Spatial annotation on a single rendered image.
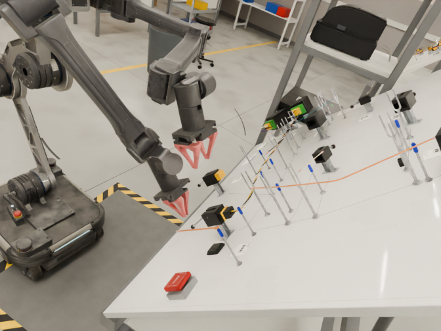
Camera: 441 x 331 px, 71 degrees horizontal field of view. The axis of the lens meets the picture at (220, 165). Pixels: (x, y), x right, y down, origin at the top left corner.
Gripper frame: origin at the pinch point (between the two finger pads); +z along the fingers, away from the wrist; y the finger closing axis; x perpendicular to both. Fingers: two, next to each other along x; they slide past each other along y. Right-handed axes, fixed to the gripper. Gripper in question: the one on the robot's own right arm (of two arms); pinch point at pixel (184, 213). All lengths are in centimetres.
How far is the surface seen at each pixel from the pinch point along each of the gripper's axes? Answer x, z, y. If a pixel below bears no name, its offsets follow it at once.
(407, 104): -56, -5, 42
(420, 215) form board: -60, 1, -2
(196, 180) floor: 123, 47, 127
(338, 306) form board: -50, 3, -22
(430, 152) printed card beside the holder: -61, 1, 22
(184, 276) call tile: -13.6, 4.6, -19.0
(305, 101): -13, -6, 80
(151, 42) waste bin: 230, -95, 262
